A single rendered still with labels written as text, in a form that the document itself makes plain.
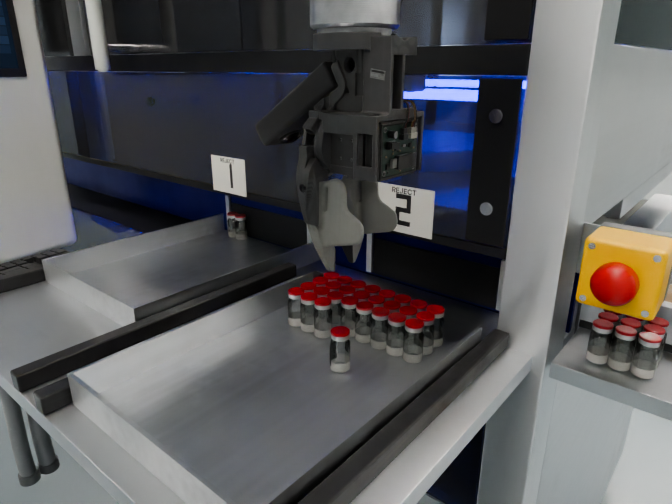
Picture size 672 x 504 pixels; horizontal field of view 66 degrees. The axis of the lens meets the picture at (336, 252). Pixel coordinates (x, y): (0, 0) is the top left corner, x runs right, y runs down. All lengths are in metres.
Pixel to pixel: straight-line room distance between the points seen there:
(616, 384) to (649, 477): 1.37
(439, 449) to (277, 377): 0.18
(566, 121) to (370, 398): 0.33
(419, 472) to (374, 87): 0.31
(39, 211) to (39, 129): 0.17
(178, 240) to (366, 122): 0.63
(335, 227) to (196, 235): 0.58
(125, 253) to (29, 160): 0.39
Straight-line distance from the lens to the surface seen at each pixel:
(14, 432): 1.55
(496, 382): 0.58
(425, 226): 0.64
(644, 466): 2.01
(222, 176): 0.89
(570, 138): 0.56
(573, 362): 0.64
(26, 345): 0.72
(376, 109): 0.43
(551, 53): 0.56
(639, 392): 0.62
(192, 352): 0.62
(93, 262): 0.92
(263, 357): 0.59
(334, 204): 0.46
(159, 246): 0.97
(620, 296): 0.54
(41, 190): 1.28
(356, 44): 0.44
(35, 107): 1.26
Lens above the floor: 1.19
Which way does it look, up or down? 20 degrees down
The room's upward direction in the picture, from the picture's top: straight up
